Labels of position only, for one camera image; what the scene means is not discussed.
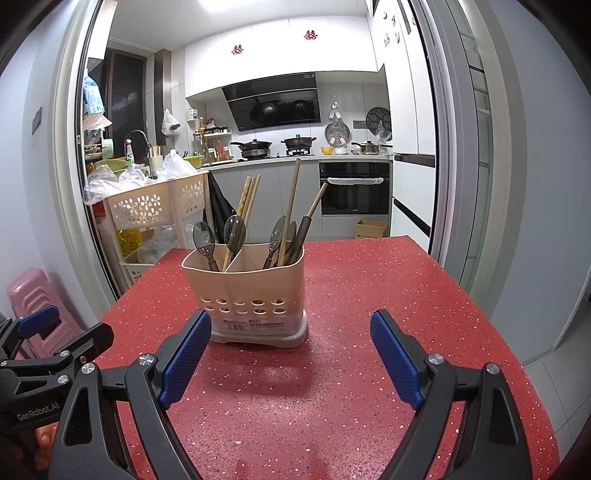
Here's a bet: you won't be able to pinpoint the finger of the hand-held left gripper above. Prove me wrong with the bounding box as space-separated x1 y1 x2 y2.
0 305 62 360
0 322 115 398

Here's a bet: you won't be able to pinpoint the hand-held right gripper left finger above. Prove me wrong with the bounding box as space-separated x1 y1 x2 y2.
47 309 213 480

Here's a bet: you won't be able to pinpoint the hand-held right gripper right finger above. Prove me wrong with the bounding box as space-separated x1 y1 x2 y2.
369 309 534 480

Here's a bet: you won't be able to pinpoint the beige plastic utensil holder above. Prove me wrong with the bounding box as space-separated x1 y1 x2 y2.
181 242 309 346

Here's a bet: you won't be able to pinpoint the patterned-end wooden chopstick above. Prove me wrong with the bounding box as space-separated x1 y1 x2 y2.
222 176 253 272

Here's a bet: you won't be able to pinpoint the person's left hand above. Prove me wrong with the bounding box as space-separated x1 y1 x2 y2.
33 422 60 467

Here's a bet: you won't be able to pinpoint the pink plastic stool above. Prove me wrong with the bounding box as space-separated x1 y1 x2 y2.
6 269 95 365

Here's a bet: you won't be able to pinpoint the yellow oil bottle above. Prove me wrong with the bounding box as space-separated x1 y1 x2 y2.
115 228 141 259

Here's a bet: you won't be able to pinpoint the cardboard box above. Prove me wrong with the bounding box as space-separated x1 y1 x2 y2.
355 218 389 240

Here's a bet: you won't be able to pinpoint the beige plastic storage cart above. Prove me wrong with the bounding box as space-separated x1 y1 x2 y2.
102 173 207 284

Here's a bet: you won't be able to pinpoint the clear crumpled plastic bags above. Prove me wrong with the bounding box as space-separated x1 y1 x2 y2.
82 166 148 206

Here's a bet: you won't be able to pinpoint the black hanging cloth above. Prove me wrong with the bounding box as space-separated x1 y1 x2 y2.
203 170 229 232

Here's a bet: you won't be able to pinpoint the black built-in oven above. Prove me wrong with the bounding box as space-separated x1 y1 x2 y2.
318 161 391 216

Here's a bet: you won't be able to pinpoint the green basin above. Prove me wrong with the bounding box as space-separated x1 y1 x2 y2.
93 159 133 175

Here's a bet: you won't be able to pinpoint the white black-striped cabinet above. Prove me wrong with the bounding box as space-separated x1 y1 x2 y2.
390 152 437 254

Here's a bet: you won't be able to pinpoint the grey base cabinets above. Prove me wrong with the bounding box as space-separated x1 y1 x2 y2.
205 161 321 245

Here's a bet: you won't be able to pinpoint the black curved faucet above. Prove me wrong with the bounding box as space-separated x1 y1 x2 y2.
124 130 152 160

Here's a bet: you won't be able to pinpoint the condiment rack with bottles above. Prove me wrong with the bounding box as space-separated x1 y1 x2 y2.
191 115 234 167

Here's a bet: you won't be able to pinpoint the black wok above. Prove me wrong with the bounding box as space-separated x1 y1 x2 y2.
229 139 274 158

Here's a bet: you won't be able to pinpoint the blue white plastic bag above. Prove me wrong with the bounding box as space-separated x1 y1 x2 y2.
83 76 107 116

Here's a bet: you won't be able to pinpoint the grey framed sliding door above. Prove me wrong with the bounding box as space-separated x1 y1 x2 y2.
411 0 513 296

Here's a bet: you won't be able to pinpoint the hanging white plastic bag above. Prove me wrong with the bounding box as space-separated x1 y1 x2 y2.
161 108 182 137

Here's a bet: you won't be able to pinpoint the round metal strainer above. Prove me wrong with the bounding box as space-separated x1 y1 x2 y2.
324 121 352 146

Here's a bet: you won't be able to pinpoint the dark balcony door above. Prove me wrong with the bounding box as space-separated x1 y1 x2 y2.
105 51 148 153

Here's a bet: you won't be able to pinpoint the black range hood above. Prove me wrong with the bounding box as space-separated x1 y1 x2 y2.
222 72 322 131

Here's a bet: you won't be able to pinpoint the white upper cabinets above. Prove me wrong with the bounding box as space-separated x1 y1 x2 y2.
185 16 386 100

